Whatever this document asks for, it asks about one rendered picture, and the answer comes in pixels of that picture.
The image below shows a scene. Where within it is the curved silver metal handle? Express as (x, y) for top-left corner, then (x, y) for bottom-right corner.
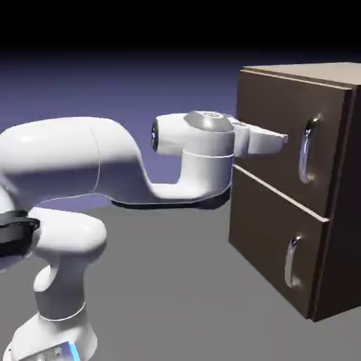
(298, 114), (323, 185)
(283, 233), (305, 289)

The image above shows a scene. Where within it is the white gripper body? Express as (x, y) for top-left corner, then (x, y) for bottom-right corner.
(247, 126), (289, 155)

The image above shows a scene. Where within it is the dark brown wooden cabinet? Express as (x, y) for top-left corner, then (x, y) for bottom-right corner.
(228, 62), (361, 323)

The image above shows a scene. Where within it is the dark brown cabinet door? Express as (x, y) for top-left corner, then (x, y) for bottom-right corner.
(228, 165), (330, 320)
(233, 69), (353, 219)

